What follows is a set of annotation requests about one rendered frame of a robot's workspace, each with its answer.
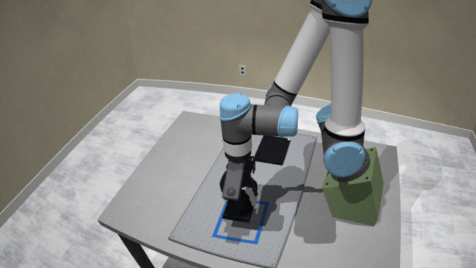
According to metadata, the blue tape outline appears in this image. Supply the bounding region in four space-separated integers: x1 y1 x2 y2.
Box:
212 201 269 244

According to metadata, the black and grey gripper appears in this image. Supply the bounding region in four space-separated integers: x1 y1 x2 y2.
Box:
220 151 258 208

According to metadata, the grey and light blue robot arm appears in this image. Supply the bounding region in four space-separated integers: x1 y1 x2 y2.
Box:
220 0 372 201

